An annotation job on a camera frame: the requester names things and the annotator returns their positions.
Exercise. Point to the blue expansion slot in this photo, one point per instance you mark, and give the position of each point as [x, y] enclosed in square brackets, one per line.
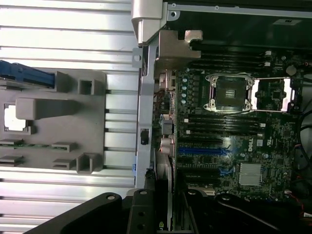
[200, 151]

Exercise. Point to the grey parts rack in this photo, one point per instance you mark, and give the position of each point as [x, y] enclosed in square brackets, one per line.
[61, 117]

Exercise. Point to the metal socket cover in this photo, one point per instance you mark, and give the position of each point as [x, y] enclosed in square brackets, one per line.
[287, 95]

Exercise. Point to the white expansion slot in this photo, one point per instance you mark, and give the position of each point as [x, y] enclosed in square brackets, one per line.
[207, 191]

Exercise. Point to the silver chipset heatsink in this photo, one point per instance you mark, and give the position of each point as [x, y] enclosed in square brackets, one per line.
[251, 174]

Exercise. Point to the silver coin battery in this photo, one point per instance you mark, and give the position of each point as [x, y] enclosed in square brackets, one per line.
[291, 70]

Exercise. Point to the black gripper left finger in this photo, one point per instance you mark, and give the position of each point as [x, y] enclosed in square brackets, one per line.
[97, 214]

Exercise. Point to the open black PC case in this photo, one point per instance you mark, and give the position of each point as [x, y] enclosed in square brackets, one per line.
[143, 109]

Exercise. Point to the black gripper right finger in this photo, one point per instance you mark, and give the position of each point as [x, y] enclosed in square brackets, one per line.
[197, 214]

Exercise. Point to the silver CPU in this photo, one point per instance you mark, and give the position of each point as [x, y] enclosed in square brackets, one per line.
[12, 119]

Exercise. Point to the hard disk with blue caddy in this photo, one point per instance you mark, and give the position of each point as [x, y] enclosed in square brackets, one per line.
[24, 73]

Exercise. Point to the green RAM stick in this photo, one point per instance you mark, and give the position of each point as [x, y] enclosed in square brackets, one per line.
[31, 145]

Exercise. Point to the green motherboard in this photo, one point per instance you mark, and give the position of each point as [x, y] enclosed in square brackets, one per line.
[268, 146]

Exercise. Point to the CPU socket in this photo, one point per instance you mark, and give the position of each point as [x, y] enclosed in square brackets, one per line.
[229, 92]

